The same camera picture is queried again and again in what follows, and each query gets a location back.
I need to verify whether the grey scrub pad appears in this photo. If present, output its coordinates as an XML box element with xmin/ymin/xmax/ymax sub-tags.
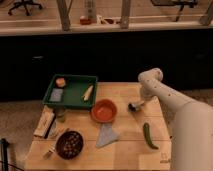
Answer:
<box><xmin>49</xmin><ymin>88</ymin><xmax>63</xmax><ymax>102</ymax></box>

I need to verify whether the dark brown patterned bowl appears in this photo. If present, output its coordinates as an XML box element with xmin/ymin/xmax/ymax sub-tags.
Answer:
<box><xmin>55</xmin><ymin>131</ymin><xmax>84</xmax><ymax>160</ymax></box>

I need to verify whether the white handled black brush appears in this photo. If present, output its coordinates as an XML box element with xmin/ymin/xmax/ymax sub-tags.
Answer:
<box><xmin>128</xmin><ymin>101</ymin><xmax>144</xmax><ymax>112</ymax></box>

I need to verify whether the green chili pepper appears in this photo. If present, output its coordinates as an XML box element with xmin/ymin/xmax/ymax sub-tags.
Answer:
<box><xmin>143</xmin><ymin>122</ymin><xmax>159</xmax><ymax>150</ymax></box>

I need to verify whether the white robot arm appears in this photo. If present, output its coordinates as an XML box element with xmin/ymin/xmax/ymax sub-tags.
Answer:
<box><xmin>138</xmin><ymin>68</ymin><xmax>213</xmax><ymax>171</ymax></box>

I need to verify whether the orange sponge cube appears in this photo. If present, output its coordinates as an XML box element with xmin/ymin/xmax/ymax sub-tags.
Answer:
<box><xmin>56</xmin><ymin>78</ymin><xmax>66</xmax><ymax>88</ymax></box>

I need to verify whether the white bottle background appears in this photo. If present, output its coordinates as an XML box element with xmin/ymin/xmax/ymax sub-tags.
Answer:
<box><xmin>85</xmin><ymin>0</ymin><xmax>97</xmax><ymax>23</ymax></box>

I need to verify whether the black stand lower left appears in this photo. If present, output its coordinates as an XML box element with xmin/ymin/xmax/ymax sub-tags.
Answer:
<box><xmin>0</xmin><ymin>138</ymin><xmax>24</xmax><ymax>171</ymax></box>

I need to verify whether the metal fork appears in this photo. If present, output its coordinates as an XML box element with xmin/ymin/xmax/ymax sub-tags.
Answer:
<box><xmin>42</xmin><ymin>127</ymin><xmax>70</xmax><ymax>160</ymax></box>

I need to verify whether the yellow corn cob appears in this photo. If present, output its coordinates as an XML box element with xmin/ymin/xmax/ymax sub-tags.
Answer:
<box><xmin>83</xmin><ymin>85</ymin><xmax>94</xmax><ymax>101</ymax></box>

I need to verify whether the red bowl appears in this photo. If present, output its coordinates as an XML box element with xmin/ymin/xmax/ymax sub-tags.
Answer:
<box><xmin>91</xmin><ymin>99</ymin><xmax>117</xmax><ymax>123</ymax></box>

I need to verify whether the grey triangular cloth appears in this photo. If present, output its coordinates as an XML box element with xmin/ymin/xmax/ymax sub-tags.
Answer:
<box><xmin>96</xmin><ymin>123</ymin><xmax>119</xmax><ymax>148</ymax></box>

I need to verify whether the green plastic tray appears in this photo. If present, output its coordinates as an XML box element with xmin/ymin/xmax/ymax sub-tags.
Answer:
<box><xmin>43</xmin><ymin>74</ymin><xmax>98</xmax><ymax>110</ymax></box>

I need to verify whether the black office chair left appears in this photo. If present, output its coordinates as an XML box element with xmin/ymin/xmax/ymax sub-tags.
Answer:
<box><xmin>8</xmin><ymin>0</ymin><xmax>43</xmax><ymax>16</ymax></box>

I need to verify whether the small glass jar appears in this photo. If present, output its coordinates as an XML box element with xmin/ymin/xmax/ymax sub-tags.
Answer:
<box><xmin>53</xmin><ymin>108</ymin><xmax>65</xmax><ymax>122</ymax></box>

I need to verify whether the small red dish background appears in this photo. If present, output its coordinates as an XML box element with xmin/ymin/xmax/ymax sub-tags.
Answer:
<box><xmin>80</xmin><ymin>18</ymin><xmax>92</xmax><ymax>25</ymax></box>

